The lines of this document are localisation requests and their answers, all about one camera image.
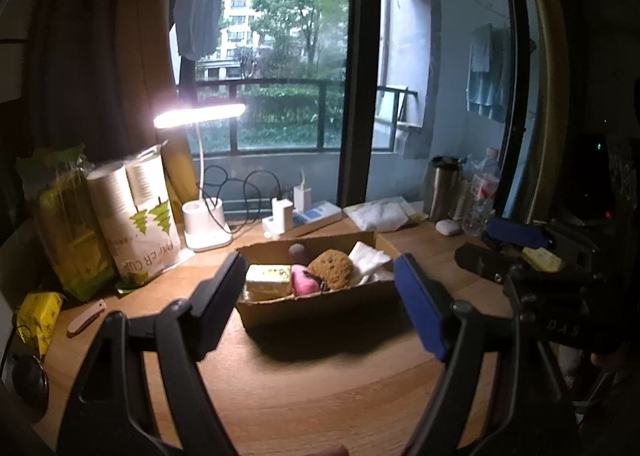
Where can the hanging light blue clothes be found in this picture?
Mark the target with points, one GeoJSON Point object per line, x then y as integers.
{"type": "Point", "coordinates": [487, 75]}

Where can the white power strip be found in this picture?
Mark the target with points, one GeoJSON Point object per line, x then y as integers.
{"type": "Point", "coordinates": [320, 215]}

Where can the tan curtain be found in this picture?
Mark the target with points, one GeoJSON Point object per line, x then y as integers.
{"type": "Point", "coordinates": [150, 35]}

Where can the clear water bottle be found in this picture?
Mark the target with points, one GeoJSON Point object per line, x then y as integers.
{"type": "Point", "coordinates": [480, 201]}

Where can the yellow sponge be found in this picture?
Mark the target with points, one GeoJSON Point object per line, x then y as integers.
{"type": "Point", "coordinates": [542, 259]}

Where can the balcony railing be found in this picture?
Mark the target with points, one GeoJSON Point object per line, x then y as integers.
{"type": "Point", "coordinates": [280, 81]}

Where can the green yellow plastic package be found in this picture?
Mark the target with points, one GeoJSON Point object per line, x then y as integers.
{"type": "Point", "coordinates": [65, 226]}

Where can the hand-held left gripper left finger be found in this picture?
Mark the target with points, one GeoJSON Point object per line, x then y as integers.
{"type": "Point", "coordinates": [225, 286]}

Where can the black window frame post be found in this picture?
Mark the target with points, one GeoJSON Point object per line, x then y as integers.
{"type": "Point", "coordinates": [360, 85]}

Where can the white plug with pointed top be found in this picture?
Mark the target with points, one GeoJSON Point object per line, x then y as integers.
{"type": "Point", "coordinates": [302, 197]}

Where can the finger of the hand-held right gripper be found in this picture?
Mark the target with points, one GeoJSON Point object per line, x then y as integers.
{"type": "Point", "coordinates": [482, 260]}
{"type": "Point", "coordinates": [515, 233]}

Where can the paper cup package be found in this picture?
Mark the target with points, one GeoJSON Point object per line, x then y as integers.
{"type": "Point", "coordinates": [140, 216]}

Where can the yellow tissue pack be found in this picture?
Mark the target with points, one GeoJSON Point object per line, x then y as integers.
{"type": "Point", "coordinates": [40, 316]}

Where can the torn cardboard box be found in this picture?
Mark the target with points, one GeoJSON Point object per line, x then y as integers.
{"type": "Point", "coordinates": [310, 311]}

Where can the pink fluffy pad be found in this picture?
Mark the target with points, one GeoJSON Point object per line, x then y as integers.
{"type": "Point", "coordinates": [302, 281]}

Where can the white desk lamp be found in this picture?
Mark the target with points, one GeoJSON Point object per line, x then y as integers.
{"type": "Point", "coordinates": [205, 226]}

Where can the black round case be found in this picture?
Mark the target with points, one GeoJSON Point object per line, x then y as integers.
{"type": "Point", "coordinates": [27, 381]}

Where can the white earbud case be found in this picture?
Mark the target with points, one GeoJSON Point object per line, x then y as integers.
{"type": "Point", "coordinates": [448, 227]}

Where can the yellow green wrapper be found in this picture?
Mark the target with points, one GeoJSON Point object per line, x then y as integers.
{"type": "Point", "coordinates": [419, 218]}

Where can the brown sponge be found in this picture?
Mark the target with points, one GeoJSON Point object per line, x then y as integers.
{"type": "Point", "coordinates": [330, 268]}

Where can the steel tumbler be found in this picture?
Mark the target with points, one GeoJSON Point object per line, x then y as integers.
{"type": "Point", "coordinates": [442, 191]}

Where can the hanging grey shirt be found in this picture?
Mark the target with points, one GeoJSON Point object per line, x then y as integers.
{"type": "Point", "coordinates": [197, 0]}

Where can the white charger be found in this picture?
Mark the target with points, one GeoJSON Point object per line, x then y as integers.
{"type": "Point", "coordinates": [282, 216]}

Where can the white pouch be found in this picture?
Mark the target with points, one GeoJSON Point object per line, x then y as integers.
{"type": "Point", "coordinates": [377, 215]}

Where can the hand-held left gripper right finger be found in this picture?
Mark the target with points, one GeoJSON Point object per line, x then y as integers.
{"type": "Point", "coordinates": [417, 301]}

